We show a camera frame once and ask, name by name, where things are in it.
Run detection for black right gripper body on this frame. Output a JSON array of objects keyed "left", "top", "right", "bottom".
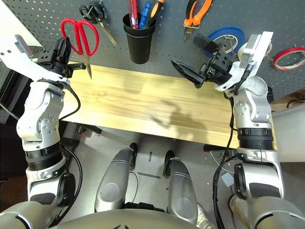
[{"left": 199, "top": 51, "right": 234, "bottom": 83}]

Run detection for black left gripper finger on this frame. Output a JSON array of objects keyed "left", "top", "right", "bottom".
[
  {"left": 56, "top": 37, "right": 66, "bottom": 64},
  {"left": 64, "top": 37, "right": 72, "bottom": 64}
]

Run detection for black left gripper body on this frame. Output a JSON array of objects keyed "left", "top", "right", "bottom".
[{"left": 32, "top": 53, "right": 87, "bottom": 78}]

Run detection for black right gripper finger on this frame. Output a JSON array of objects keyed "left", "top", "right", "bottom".
[
  {"left": 192, "top": 33, "right": 224, "bottom": 55},
  {"left": 170, "top": 59, "right": 206, "bottom": 89}
]

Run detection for red handled scissors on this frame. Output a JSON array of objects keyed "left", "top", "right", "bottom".
[{"left": 60, "top": 18, "right": 100, "bottom": 80}]

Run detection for orange handled needle-nose pliers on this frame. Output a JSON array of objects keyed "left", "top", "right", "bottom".
[{"left": 183, "top": 0, "right": 213, "bottom": 43}]

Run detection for red tape roll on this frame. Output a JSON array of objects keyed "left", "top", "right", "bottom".
[{"left": 273, "top": 47, "right": 305, "bottom": 71}]

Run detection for grey perforated pegboard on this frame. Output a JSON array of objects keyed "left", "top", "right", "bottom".
[{"left": 4, "top": 0, "right": 305, "bottom": 101}]

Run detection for blue tape roll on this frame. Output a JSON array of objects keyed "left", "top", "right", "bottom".
[{"left": 207, "top": 26, "right": 245, "bottom": 58}]

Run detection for black ribbed equipment case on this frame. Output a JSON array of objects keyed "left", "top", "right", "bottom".
[{"left": 0, "top": 69, "right": 33, "bottom": 125}]

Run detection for white tape roll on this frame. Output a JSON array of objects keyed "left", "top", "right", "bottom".
[{"left": 237, "top": 42, "right": 274, "bottom": 58}]

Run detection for black plastic cup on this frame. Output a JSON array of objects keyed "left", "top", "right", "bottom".
[
  {"left": 125, "top": 27, "right": 155, "bottom": 64},
  {"left": 122, "top": 13, "right": 157, "bottom": 38}
]

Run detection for orange and black screwdriver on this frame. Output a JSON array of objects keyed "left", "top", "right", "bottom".
[{"left": 145, "top": 0, "right": 165, "bottom": 27}]

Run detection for white appliance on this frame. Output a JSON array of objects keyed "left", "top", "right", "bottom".
[{"left": 271, "top": 102, "right": 305, "bottom": 163}]

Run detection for long grey floor tape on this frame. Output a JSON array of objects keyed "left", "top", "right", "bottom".
[{"left": 137, "top": 172, "right": 162, "bottom": 179}]

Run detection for small grey box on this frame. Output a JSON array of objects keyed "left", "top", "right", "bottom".
[{"left": 221, "top": 173, "right": 234, "bottom": 187}]

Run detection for silver right robot leg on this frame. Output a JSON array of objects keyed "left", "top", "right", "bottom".
[{"left": 163, "top": 150, "right": 198, "bottom": 225}]

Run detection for silver robot leg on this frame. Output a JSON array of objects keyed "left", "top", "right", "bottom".
[
  {"left": 163, "top": 150, "right": 198, "bottom": 225},
  {"left": 94, "top": 142, "right": 138, "bottom": 213}
]

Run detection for silver left robot leg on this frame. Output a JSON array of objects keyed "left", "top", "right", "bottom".
[{"left": 94, "top": 142, "right": 138, "bottom": 213}]

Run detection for grey sneaker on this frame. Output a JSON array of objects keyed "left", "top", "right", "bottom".
[
  {"left": 196, "top": 204, "right": 215, "bottom": 229},
  {"left": 228, "top": 194, "right": 251, "bottom": 224}
]

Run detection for grey robot torso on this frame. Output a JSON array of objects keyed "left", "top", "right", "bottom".
[{"left": 47, "top": 208, "right": 198, "bottom": 229}]

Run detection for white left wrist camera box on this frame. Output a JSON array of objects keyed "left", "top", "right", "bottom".
[{"left": 0, "top": 34, "right": 71, "bottom": 84}]

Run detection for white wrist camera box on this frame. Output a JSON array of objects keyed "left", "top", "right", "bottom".
[
  {"left": 214, "top": 31, "right": 274, "bottom": 93},
  {"left": 0, "top": 34, "right": 71, "bottom": 84}
]

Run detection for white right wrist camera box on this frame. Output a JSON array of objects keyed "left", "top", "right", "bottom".
[{"left": 214, "top": 31, "right": 274, "bottom": 93}]

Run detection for black handled scissors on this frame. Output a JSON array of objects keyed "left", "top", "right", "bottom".
[{"left": 79, "top": 1, "right": 119, "bottom": 47}]

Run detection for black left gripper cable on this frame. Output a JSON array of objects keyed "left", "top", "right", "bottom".
[{"left": 58, "top": 83, "right": 81, "bottom": 121}]

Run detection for blue handled screwdriver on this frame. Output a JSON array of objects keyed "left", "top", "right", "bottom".
[{"left": 139, "top": 1, "right": 153, "bottom": 31}]

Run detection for black table frame bar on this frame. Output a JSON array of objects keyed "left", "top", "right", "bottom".
[
  {"left": 203, "top": 144, "right": 239, "bottom": 153},
  {"left": 61, "top": 121, "right": 103, "bottom": 144}
]

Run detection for white floor cable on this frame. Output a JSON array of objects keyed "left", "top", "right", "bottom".
[{"left": 209, "top": 150, "right": 236, "bottom": 172}]

